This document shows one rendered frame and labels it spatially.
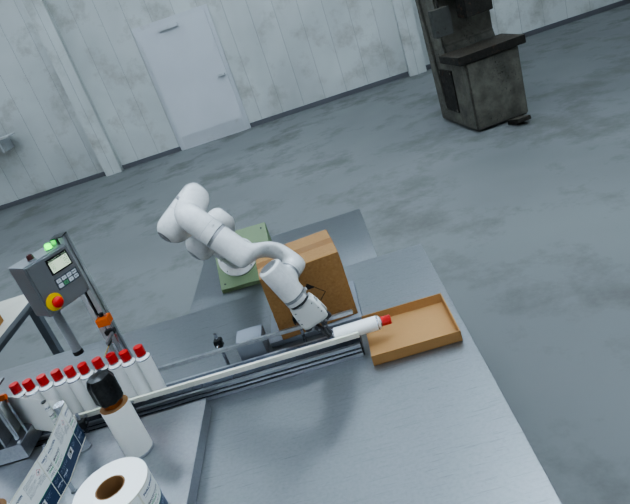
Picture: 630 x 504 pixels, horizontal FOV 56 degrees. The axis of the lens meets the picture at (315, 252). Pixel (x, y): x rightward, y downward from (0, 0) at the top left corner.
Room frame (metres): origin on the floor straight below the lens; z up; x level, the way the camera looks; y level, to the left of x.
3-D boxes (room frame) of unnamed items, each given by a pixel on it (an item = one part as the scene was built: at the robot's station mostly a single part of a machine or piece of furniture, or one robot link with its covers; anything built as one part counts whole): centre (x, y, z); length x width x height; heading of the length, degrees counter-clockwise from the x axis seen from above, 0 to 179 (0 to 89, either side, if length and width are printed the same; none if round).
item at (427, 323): (1.72, -0.22, 0.85); 0.30 x 0.26 x 0.04; 85
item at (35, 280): (1.90, 0.87, 1.38); 0.17 x 0.10 x 0.19; 140
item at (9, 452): (1.75, 1.20, 1.01); 0.14 x 0.13 x 0.26; 85
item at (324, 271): (2.03, 0.07, 0.99); 0.30 x 0.24 x 0.27; 92
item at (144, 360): (1.80, 0.68, 0.98); 0.05 x 0.05 x 0.20
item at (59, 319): (1.92, 0.93, 1.18); 0.04 x 0.04 x 0.21
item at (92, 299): (1.95, 0.80, 1.16); 0.04 x 0.04 x 0.67; 85
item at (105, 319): (1.85, 0.78, 1.04); 0.10 x 0.04 x 0.33; 175
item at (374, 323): (1.73, -0.07, 0.91); 0.20 x 0.05 x 0.05; 85
